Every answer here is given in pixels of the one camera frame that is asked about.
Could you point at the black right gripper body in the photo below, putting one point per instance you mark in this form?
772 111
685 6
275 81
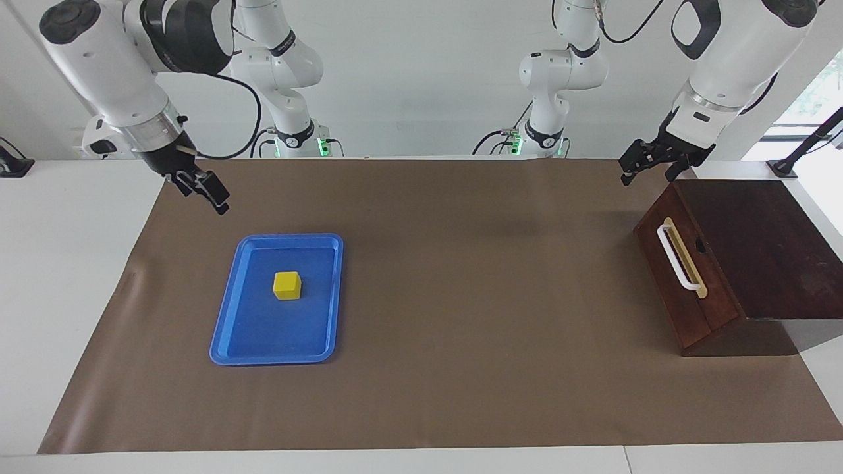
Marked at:
170 155

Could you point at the blue plastic tray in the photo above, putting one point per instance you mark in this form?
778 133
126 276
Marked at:
263 329

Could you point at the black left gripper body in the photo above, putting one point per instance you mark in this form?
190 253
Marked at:
681 151

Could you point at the black camera stand pole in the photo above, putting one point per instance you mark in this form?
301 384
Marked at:
807 145

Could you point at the small black stand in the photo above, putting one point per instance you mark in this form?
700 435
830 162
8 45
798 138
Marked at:
13 166

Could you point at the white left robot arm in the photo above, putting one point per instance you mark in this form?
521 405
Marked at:
737 59

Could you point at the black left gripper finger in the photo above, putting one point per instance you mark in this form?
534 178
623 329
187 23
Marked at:
677 171
635 158

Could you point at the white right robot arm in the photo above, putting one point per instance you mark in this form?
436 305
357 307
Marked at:
99 59

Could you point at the wooden drawer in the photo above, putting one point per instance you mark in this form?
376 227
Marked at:
714 309

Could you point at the brown table mat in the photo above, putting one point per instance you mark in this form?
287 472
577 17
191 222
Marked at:
461 329

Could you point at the dark wooden drawer cabinet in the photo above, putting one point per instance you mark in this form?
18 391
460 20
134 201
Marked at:
770 250

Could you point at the yellow cube block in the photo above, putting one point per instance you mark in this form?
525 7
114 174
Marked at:
287 286

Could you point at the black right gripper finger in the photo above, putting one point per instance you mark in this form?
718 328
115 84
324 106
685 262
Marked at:
216 194
186 186

